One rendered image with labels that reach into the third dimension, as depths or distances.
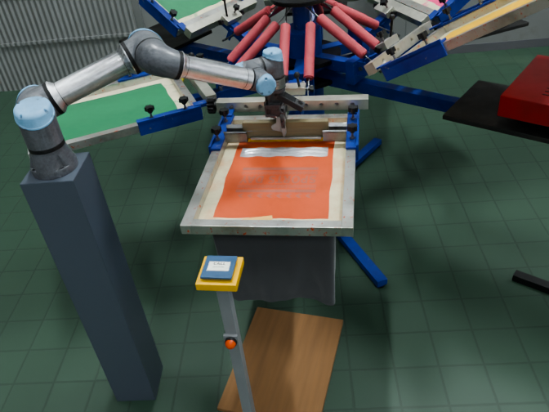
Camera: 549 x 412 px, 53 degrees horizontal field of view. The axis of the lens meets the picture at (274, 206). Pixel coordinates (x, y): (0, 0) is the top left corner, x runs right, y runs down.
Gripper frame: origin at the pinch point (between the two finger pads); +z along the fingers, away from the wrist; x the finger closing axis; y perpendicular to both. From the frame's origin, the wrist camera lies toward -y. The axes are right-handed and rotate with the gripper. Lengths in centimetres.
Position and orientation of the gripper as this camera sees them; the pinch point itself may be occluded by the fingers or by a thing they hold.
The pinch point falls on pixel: (286, 131)
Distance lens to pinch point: 229.5
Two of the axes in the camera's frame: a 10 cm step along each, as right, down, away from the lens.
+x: -1.3, 6.1, -7.8
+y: -9.9, 0.0, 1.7
